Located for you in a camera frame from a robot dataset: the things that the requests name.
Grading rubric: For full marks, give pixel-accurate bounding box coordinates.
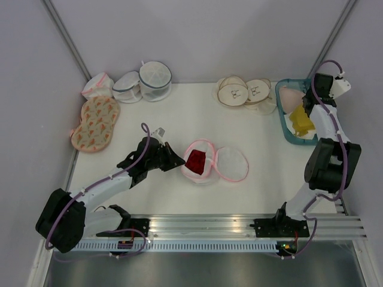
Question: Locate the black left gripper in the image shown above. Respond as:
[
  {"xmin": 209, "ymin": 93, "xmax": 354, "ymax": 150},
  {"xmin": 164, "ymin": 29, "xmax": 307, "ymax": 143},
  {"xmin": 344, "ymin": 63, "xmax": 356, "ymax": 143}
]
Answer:
[{"xmin": 146, "ymin": 142, "xmax": 186, "ymax": 172}]

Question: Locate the yellow red bra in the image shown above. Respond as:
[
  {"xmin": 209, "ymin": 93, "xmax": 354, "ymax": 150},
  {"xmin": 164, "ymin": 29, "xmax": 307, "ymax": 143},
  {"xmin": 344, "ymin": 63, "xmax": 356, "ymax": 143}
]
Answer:
[{"xmin": 289, "ymin": 105, "xmax": 315, "ymax": 138}]

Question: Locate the white pink-zip mesh laundry bag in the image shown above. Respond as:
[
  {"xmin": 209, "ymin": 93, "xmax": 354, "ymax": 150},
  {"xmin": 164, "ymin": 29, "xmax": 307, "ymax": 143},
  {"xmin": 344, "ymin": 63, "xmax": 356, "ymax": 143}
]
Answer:
[{"xmin": 181, "ymin": 139, "xmax": 249, "ymax": 185}]

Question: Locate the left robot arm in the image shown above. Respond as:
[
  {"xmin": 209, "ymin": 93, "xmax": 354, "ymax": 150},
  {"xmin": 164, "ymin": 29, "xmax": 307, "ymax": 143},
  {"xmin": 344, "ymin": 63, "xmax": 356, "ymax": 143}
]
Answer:
[{"xmin": 35, "ymin": 137, "xmax": 185, "ymax": 253}]

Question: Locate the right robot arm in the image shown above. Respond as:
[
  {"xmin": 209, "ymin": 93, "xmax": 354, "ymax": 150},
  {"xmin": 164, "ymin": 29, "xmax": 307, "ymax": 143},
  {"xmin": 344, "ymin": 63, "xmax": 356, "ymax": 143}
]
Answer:
[{"xmin": 273, "ymin": 73, "xmax": 361, "ymax": 236}]

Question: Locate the pink bra in basket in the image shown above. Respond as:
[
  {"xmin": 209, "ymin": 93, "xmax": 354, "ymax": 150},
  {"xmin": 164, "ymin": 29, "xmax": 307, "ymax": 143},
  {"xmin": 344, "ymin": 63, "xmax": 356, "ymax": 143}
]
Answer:
[{"xmin": 279, "ymin": 86, "xmax": 305, "ymax": 114}]

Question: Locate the white bra in basket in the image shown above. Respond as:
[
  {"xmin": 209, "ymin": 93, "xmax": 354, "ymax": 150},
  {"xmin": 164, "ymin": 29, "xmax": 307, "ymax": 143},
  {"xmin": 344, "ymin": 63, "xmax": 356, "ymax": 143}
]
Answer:
[{"xmin": 284, "ymin": 114, "xmax": 295, "ymax": 134}]

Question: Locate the beige round laundry bag rear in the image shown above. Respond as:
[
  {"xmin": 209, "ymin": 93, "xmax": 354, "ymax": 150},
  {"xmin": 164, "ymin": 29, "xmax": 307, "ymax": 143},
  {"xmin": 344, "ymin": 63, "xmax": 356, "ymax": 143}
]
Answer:
[{"xmin": 244, "ymin": 78, "xmax": 277, "ymax": 115}]

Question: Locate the beige round laundry bag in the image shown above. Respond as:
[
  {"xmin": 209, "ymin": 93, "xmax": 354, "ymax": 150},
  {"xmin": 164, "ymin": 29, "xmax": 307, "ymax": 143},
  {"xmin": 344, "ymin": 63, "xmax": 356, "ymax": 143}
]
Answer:
[
  {"xmin": 244, "ymin": 78, "xmax": 277, "ymax": 115},
  {"xmin": 212, "ymin": 75, "xmax": 248, "ymax": 107}
]

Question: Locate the white blue-trim tall laundry bag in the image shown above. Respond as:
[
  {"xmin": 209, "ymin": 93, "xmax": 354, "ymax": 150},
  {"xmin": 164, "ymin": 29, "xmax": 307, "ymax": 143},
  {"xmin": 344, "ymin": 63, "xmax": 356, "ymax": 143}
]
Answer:
[{"xmin": 138, "ymin": 61, "xmax": 172, "ymax": 102}]

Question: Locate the white blue-trim flat laundry bag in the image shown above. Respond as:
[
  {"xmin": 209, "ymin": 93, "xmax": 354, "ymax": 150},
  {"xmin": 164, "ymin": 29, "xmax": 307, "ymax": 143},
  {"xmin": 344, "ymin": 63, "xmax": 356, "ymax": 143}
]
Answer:
[{"xmin": 112, "ymin": 71, "xmax": 142, "ymax": 103}]

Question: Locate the floral beige bra pouch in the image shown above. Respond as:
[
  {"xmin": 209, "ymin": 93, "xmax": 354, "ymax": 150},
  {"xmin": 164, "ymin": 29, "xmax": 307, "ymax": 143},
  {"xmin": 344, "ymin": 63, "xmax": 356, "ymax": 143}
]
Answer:
[{"xmin": 70, "ymin": 96, "xmax": 120, "ymax": 153}]

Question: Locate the beige round laundry bag front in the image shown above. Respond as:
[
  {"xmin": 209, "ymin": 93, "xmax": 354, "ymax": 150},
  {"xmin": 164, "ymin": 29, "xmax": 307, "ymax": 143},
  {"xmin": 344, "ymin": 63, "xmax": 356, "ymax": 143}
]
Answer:
[{"xmin": 212, "ymin": 75, "xmax": 248, "ymax": 107}]

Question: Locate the white pink-trim corner laundry bag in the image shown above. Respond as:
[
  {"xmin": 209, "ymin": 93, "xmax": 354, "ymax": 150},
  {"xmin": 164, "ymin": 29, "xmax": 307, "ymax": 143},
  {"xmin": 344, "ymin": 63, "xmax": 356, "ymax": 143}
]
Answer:
[{"xmin": 81, "ymin": 72, "xmax": 114, "ymax": 100}]

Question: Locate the teal plastic basket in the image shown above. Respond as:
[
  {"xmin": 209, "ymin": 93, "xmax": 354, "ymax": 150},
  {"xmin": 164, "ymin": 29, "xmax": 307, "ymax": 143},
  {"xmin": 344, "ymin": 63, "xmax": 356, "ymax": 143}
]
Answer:
[{"xmin": 274, "ymin": 78, "xmax": 318, "ymax": 146}]

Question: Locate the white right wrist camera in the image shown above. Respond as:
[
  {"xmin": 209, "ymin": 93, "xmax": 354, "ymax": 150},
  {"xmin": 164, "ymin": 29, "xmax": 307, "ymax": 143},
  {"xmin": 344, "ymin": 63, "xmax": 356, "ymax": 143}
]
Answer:
[{"xmin": 329, "ymin": 72, "xmax": 351, "ymax": 99}]

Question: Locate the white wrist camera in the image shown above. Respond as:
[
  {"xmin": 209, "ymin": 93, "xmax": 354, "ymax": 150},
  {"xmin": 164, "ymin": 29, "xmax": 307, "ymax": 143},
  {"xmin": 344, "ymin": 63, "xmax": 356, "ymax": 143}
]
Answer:
[
  {"xmin": 150, "ymin": 127, "xmax": 165, "ymax": 142},
  {"xmin": 329, "ymin": 72, "xmax": 351, "ymax": 99}
]

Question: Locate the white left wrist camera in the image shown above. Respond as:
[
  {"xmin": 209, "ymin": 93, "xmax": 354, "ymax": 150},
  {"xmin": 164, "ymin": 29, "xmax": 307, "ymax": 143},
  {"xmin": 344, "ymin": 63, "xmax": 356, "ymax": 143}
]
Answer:
[{"xmin": 150, "ymin": 127, "xmax": 165, "ymax": 142}]

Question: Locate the aluminium mounting rail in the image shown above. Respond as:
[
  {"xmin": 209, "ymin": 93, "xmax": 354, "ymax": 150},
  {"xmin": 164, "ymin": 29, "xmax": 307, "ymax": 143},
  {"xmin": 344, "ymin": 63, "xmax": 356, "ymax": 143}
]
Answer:
[{"xmin": 41, "ymin": 213, "xmax": 367, "ymax": 240}]

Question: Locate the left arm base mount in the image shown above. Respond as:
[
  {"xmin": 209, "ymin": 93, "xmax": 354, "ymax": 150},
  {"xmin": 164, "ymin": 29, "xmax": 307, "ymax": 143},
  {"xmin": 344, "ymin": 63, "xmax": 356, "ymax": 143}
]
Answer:
[{"xmin": 96, "ymin": 218, "xmax": 150, "ymax": 237}]

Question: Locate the right aluminium frame post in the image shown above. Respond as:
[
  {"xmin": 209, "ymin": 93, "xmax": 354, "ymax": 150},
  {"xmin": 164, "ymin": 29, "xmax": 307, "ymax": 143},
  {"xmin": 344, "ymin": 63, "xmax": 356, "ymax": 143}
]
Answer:
[{"xmin": 307, "ymin": 0, "xmax": 358, "ymax": 78}]

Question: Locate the aluminium frame post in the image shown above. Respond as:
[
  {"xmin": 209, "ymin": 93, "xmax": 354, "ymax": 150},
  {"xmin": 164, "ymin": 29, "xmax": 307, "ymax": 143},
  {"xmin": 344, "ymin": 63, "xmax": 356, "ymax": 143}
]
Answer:
[
  {"xmin": 41, "ymin": 0, "xmax": 91, "ymax": 81},
  {"xmin": 307, "ymin": 0, "xmax": 358, "ymax": 78}
]

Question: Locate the white slotted cable duct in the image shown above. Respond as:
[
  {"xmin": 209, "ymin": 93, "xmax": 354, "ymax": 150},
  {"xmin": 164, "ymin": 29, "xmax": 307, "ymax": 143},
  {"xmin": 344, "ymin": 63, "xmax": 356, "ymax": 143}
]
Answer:
[{"xmin": 72, "ymin": 239, "xmax": 278, "ymax": 253}]

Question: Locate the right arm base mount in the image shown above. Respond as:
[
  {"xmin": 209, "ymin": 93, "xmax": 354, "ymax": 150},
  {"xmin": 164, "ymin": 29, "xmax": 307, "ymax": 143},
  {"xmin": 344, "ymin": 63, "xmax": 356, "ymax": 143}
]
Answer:
[{"xmin": 250, "ymin": 218, "xmax": 310, "ymax": 238}]

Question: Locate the left aluminium frame post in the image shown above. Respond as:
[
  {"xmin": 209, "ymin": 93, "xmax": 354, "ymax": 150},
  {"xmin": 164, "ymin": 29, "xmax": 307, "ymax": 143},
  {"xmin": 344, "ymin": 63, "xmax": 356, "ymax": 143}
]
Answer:
[{"xmin": 41, "ymin": 0, "xmax": 91, "ymax": 81}]

